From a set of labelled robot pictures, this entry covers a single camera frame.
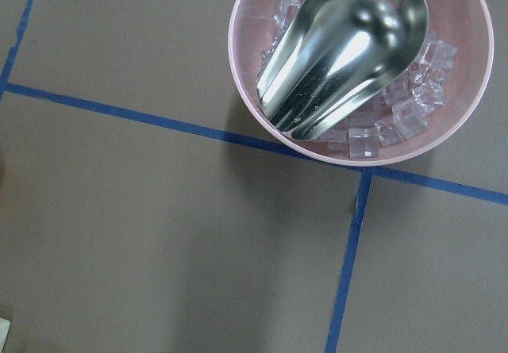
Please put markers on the clear ice cubes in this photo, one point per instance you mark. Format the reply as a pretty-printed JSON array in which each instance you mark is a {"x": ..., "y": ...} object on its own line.
[{"x": 398, "y": 111}]

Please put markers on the pink bowl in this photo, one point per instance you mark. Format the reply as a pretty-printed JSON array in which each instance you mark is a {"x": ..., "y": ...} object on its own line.
[{"x": 465, "y": 23}]

